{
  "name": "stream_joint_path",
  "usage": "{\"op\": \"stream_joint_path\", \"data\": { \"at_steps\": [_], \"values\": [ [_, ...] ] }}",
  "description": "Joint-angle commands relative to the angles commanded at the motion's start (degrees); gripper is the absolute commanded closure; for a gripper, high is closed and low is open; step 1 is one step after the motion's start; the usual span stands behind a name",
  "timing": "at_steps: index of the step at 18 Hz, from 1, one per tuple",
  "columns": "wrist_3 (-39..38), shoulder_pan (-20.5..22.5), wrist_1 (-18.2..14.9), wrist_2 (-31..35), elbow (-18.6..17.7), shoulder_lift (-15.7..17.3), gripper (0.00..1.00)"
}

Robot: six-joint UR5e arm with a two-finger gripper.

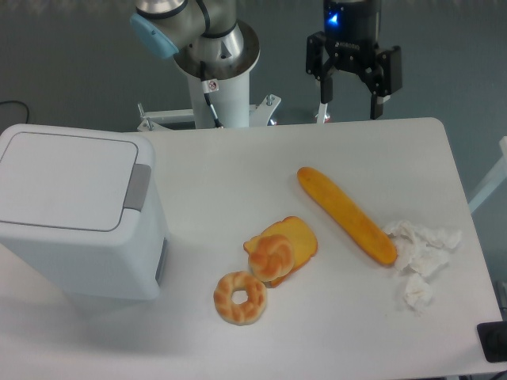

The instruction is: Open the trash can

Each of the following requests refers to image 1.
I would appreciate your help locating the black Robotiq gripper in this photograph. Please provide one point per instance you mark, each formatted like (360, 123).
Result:
(350, 43)

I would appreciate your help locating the white push-lid trash can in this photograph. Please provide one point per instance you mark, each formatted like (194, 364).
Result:
(82, 208)

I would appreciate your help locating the long orange baguette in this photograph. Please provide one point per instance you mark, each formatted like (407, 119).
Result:
(348, 215)

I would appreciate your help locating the orange toast slice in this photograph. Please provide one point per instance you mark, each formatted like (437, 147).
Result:
(303, 239)

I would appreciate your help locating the crumpled white paper tissue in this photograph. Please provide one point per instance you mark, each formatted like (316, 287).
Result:
(422, 253)

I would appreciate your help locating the twisted round bread bun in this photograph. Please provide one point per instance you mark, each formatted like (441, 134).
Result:
(272, 257)

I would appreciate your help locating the black device at table edge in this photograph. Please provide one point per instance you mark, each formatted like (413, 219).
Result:
(492, 336)

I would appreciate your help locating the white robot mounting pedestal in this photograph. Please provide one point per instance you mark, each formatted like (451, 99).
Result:
(216, 103)

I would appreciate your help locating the white frame bar right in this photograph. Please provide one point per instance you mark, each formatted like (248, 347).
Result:
(490, 182)

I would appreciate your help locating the braided ring doughnut bread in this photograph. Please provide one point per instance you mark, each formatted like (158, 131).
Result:
(240, 298)

